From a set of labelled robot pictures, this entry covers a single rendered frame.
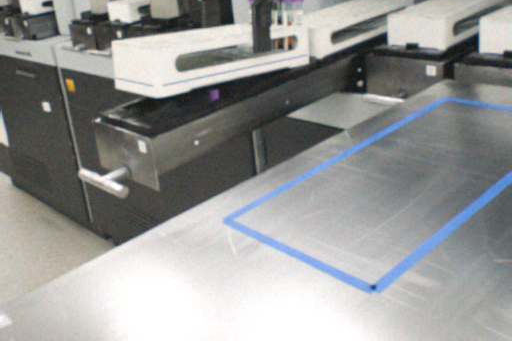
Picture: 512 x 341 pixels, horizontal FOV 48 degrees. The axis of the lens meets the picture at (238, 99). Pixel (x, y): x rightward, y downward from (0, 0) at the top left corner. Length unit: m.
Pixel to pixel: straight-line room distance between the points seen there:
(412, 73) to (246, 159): 0.47
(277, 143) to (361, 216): 0.73
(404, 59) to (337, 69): 0.10
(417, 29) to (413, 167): 0.45
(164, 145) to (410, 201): 0.34
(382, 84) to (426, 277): 0.61
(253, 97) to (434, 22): 0.31
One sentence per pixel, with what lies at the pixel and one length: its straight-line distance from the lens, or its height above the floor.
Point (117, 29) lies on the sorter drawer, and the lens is 1.52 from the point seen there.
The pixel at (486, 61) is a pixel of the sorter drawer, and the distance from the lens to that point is 0.88.
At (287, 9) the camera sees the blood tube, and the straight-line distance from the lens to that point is 0.88.
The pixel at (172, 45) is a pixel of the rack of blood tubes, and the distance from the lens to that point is 0.71.
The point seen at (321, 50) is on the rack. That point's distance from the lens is 0.93.
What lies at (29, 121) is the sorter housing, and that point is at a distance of 2.23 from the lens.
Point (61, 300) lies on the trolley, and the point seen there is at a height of 0.82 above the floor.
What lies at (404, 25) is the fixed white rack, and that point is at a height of 0.85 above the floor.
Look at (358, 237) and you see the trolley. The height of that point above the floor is 0.82.
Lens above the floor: 1.05
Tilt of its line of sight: 18 degrees down
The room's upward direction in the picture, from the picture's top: 7 degrees counter-clockwise
